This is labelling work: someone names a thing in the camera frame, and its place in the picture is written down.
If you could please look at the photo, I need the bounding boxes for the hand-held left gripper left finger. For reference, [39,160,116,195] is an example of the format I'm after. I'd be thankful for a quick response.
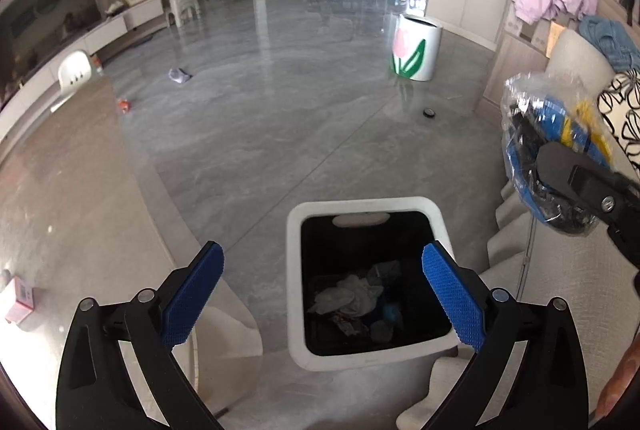
[55,240,225,430]

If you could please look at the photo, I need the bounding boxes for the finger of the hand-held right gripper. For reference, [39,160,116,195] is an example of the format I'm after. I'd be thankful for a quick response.
[535,143,640,268]

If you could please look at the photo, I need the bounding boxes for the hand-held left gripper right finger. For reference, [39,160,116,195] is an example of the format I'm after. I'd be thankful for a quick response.
[421,240,591,430]

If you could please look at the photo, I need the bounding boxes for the clear bag with blue yellow pieces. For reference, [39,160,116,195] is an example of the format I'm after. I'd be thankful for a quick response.
[501,71,613,236]

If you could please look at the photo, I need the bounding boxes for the grey packet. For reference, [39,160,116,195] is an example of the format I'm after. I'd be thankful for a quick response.
[367,261,403,283]

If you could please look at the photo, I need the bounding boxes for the white square trash bin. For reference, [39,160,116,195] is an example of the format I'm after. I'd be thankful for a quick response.
[286,196,458,372]

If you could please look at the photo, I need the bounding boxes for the person's right forearm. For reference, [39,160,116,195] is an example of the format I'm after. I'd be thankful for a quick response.
[597,345,640,429]

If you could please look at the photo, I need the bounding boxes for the black white patterned cushion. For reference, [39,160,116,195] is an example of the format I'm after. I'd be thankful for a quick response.
[596,70,640,176]

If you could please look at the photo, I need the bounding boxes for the beige sofa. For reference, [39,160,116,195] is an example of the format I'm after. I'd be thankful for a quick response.
[397,28,640,430]

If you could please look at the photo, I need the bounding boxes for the beige side cabinet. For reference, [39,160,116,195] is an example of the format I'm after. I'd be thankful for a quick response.
[480,18,571,121]

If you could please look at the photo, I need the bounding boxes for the blue denim garment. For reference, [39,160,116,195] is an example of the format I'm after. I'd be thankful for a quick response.
[579,15,640,71]

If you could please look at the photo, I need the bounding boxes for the pink box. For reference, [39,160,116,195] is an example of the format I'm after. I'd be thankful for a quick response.
[0,275,37,324]

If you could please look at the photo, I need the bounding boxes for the white bin with tulip print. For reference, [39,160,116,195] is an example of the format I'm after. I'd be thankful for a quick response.
[390,13,444,82]

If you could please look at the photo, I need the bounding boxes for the white television cabinet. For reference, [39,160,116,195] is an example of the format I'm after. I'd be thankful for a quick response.
[0,0,167,146]

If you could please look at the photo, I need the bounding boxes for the white plastic stool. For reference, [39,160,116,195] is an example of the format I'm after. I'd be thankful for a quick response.
[169,0,202,28]

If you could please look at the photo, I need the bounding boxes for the large black television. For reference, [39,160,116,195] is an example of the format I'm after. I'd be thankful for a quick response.
[0,0,103,98]

